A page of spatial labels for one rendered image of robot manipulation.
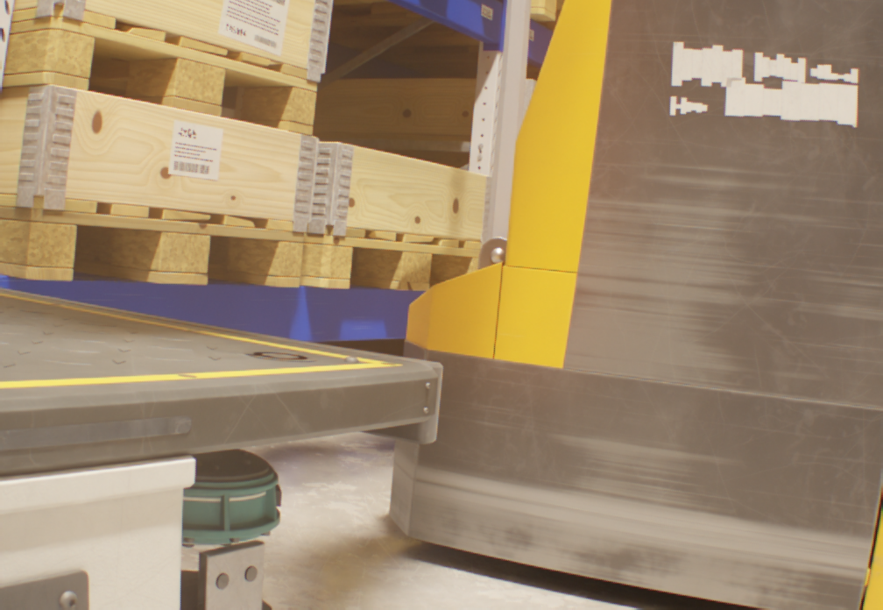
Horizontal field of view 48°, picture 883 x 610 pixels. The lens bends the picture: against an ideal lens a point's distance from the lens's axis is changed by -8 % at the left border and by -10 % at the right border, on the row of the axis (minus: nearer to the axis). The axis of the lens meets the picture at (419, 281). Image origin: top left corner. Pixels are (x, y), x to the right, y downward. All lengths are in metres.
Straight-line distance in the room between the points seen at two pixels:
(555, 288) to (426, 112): 2.40
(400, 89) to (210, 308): 1.57
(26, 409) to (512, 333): 0.92
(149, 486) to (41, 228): 1.43
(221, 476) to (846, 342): 0.74
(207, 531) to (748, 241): 0.75
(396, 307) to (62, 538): 2.51
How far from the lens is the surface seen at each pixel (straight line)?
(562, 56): 1.27
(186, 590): 0.64
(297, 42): 2.39
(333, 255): 2.54
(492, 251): 1.60
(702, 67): 1.21
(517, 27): 1.66
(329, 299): 2.65
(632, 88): 1.23
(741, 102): 1.19
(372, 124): 3.71
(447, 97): 3.57
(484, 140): 3.33
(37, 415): 0.41
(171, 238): 2.10
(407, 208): 2.79
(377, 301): 2.83
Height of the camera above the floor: 0.39
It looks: 2 degrees down
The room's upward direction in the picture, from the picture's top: 5 degrees clockwise
